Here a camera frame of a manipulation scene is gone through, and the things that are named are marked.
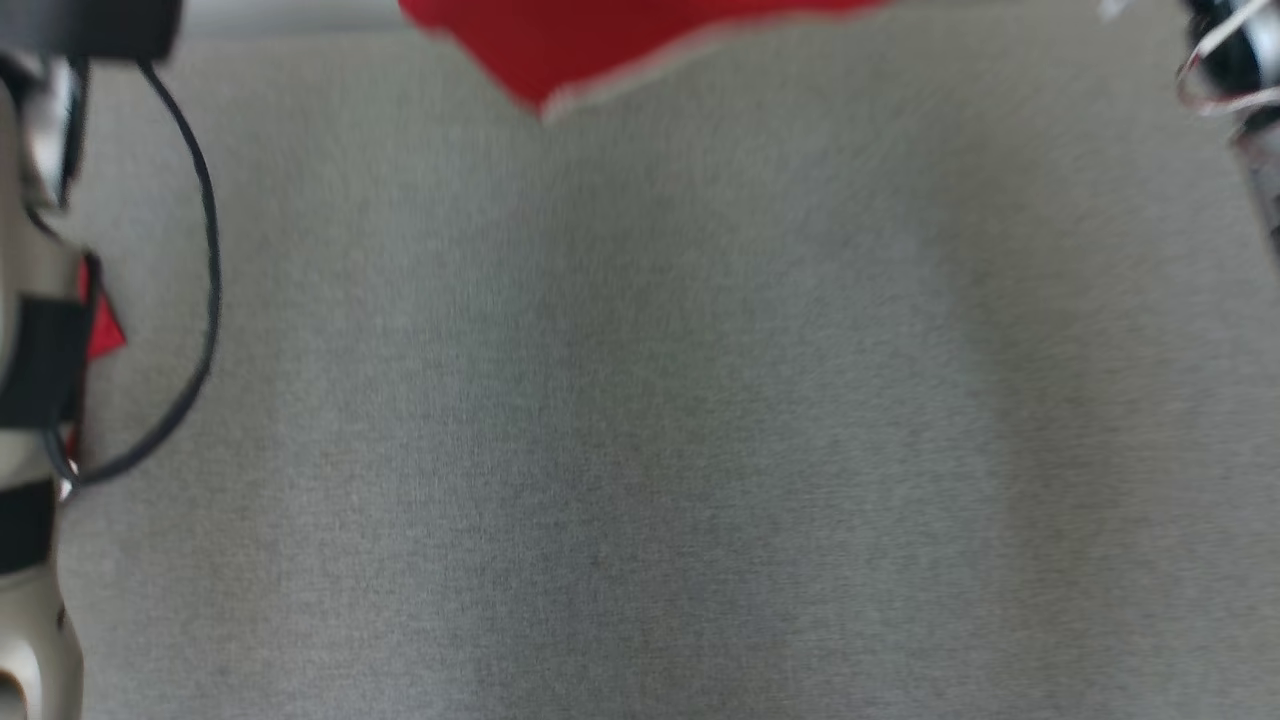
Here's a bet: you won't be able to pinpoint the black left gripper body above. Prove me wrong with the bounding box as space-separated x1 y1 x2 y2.
0 0 186 63

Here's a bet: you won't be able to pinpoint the red shorts with white trim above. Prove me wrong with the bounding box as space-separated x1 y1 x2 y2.
398 0 891 122

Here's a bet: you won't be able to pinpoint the grey fabric sofa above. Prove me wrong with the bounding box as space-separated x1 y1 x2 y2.
40 0 1280 720

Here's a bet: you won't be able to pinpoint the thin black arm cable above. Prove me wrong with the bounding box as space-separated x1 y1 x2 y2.
40 58 223 491

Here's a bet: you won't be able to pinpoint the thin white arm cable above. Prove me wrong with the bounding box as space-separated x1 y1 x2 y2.
1175 0 1280 117

